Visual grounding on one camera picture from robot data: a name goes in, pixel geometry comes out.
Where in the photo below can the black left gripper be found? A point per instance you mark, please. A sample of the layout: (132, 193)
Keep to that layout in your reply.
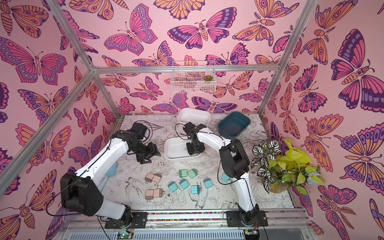
(154, 151)

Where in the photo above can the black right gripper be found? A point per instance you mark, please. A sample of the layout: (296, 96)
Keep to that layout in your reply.
(195, 147)

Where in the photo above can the white storage box front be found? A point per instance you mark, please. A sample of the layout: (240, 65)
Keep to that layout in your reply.
(175, 149)

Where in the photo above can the white storage box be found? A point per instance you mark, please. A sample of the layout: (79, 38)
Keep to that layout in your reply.
(175, 149)
(194, 116)

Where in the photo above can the green plug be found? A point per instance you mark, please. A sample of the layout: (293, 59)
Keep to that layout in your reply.
(183, 173)
(192, 173)

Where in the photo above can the dark teal storage box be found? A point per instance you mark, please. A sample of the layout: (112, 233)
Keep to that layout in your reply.
(233, 125)

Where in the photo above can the blue plug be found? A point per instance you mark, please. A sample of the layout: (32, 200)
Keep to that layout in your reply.
(208, 183)
(184, 184)
(172, 187)
(224, 178)
(195, 189)

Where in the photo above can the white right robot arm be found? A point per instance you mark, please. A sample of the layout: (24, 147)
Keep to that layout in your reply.
(234, 161)

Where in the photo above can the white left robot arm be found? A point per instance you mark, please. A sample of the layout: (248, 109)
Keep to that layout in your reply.
(81, 192)

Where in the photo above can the white storage box rear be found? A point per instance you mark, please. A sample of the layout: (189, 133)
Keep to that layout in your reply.
(194, 116)

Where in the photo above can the pink plug upper left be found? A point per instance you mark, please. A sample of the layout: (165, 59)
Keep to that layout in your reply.
(149, 177)

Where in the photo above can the pink plug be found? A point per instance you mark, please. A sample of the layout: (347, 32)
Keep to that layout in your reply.
(149, 177)
(156, 178)
(149, 194)
(157, 193)

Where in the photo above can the pink plug upper right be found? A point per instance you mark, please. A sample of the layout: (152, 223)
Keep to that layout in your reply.
(156, 178)

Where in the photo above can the pink plug lower left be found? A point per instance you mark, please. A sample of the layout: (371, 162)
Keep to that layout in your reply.
(149, 194)

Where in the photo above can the pink plug lower right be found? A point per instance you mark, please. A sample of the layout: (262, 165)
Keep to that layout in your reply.
(157, 193)

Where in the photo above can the small green succulent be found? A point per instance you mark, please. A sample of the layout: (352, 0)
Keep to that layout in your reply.
(208, 78)

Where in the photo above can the potted green plant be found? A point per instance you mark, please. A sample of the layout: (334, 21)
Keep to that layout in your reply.
(281, 166)

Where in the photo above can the white wire wall basket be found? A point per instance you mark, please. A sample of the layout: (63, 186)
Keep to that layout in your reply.
(193, 82)

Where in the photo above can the aluminium frame post left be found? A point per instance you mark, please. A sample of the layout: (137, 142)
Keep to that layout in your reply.
(73, 38)

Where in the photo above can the aluminium frame post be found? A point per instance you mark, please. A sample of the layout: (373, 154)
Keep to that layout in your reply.
(73, 38)
(301, 23)

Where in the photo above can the aluminium frame left beam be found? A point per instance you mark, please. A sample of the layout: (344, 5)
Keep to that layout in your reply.
(24, 155)

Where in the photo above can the aluminium frame top bar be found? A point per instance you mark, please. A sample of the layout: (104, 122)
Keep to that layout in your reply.
(202, 68)

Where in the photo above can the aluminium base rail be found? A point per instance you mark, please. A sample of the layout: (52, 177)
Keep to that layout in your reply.
(286, 224)

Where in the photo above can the aluminium frame post right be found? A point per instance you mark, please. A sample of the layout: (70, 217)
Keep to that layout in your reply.
(301, 23)

